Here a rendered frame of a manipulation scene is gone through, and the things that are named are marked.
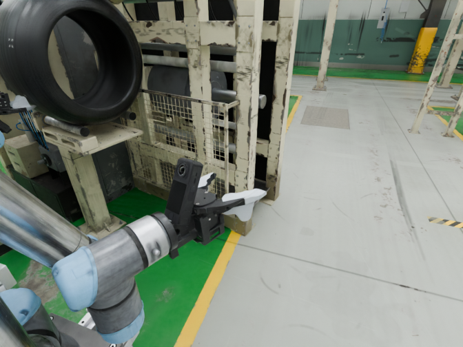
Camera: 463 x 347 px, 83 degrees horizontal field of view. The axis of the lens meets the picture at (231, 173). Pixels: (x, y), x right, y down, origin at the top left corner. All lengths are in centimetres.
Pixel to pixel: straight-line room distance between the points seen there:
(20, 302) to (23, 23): 101
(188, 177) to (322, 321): 132
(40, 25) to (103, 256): 106
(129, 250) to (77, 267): 7
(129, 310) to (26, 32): 109
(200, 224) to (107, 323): 20
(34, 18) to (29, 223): 97
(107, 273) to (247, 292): 130
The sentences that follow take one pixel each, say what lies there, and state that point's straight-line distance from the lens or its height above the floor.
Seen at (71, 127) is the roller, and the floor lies 91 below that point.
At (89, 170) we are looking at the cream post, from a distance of 194.
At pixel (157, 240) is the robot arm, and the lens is 43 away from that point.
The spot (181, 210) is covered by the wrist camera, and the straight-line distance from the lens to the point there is 45.
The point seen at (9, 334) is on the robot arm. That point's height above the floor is 105.
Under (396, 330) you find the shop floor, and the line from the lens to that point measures 176.
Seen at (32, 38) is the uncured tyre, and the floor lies 130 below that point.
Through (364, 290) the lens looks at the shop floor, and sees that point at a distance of 184.
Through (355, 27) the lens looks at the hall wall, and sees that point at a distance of 1009.
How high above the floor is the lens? 136
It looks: 30 degrees down
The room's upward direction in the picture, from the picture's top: straight up
